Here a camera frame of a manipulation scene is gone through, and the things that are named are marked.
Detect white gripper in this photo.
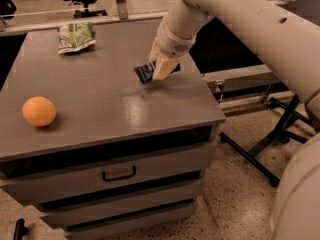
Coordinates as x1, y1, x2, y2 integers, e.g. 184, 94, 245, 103
149, 18, 196, 80

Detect blue rxbar blueberry bar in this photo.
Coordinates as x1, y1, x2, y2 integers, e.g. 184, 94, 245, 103
133, 62, 181, 84

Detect grey drawer cabinet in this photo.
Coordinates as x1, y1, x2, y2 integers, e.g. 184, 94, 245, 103
0, 20, 224, 240

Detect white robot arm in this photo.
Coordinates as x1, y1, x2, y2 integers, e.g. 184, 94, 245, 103
149, 0, 320, 240

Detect green jalapeno chip bag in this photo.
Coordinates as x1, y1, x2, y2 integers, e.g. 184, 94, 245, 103
58, 22, 96, 54

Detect black stand base legs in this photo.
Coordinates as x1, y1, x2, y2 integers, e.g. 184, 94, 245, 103
219, 96, 311, 187

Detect black drawer handle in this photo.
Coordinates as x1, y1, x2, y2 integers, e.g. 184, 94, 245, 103
101, 165, 137, 182

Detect orange fruit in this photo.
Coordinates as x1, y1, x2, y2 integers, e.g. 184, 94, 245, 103
22, 96, 57, 127

